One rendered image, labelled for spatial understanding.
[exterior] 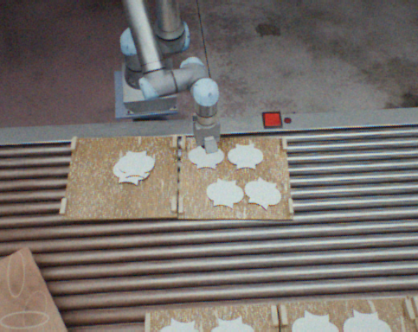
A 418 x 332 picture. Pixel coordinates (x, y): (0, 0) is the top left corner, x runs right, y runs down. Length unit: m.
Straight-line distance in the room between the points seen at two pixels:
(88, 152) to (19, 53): 1.98
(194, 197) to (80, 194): 0.42
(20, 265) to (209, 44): 2.37
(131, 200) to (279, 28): 2.31
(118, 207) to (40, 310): 0.43
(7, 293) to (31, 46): 2.46
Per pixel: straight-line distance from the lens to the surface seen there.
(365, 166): 1.77
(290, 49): 3.43
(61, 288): 1.55
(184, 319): 1.44
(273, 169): 1.65
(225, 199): 1.56
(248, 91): 3.11
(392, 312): 1.56
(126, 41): 1.73
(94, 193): 1.64
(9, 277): 1.49
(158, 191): 1.60
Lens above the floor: 2.35
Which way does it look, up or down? 59 degrees down
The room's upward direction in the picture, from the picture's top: straight up
